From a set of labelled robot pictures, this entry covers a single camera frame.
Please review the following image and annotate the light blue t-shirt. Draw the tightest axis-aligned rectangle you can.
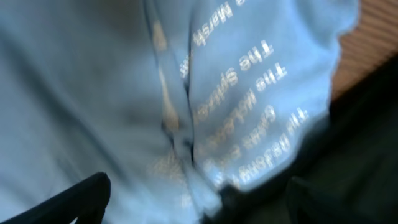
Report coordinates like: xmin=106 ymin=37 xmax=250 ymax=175
xmin=1 ymin=0 xmax=359 ymax=223

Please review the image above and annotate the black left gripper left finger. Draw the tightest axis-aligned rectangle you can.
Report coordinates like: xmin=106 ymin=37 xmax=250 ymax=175
xmin=2 ymin=172 xmax=111 ymax=224

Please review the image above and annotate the black polo shirt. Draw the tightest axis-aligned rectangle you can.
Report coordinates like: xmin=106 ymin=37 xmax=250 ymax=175
xmin=203 ymin=57 xmax=397 ymax=223

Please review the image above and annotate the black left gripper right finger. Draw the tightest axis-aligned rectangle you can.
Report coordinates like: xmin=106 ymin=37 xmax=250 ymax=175
xmin=286 ymin=177 xmax=397 ymax=224

